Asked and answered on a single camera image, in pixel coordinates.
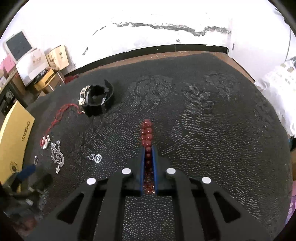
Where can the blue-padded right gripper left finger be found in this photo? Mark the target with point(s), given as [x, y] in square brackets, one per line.
[95, 210]

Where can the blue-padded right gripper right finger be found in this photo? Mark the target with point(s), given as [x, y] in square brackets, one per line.
[202, 209]

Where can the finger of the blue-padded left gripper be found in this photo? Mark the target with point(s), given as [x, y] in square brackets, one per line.
[26, 173]

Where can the small silver charm earring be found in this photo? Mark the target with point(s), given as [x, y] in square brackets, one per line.
[95, 157]

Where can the black gold wrist watch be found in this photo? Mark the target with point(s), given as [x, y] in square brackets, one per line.
[95, 100]

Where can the yellow cardboard box white inside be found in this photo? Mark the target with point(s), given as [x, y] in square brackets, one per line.
[15, 132]

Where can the yellow flat box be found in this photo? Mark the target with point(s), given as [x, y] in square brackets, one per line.
[45, 81]

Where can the black patterned table cloth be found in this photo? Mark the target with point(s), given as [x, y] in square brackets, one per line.
[207, 118]

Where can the dark red cloth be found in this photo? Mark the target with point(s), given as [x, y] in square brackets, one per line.
[70, 78]

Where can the pink box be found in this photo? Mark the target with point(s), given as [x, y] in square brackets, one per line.
[7, 65]

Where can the white paper gift bag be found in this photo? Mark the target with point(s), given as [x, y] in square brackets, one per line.
[31, 65]

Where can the tan paper gift bag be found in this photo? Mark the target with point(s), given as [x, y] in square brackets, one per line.
[57, 58]

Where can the beige framed monitor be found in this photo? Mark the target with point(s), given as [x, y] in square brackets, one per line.
[17, 46]

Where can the white printed plastic sack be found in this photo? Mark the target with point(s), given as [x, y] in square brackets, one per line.
[278, 87]

